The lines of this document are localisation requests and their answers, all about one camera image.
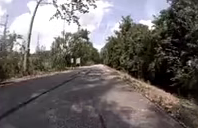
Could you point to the white sign board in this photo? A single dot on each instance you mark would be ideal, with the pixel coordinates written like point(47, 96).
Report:
point(77, 61)

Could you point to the row of bushes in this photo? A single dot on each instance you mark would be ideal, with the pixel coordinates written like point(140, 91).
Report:
point(163, 50)

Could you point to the grey asphalt road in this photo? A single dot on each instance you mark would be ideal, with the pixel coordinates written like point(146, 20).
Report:
point(73, 100)

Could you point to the leaning pole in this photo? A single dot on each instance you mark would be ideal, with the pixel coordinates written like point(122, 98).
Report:
point(29, 36)

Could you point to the row of trees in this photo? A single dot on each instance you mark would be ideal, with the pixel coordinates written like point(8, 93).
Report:
point(67, 50)

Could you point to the dry grass verge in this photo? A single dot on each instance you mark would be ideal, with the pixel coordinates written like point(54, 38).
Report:
point(163, 98)

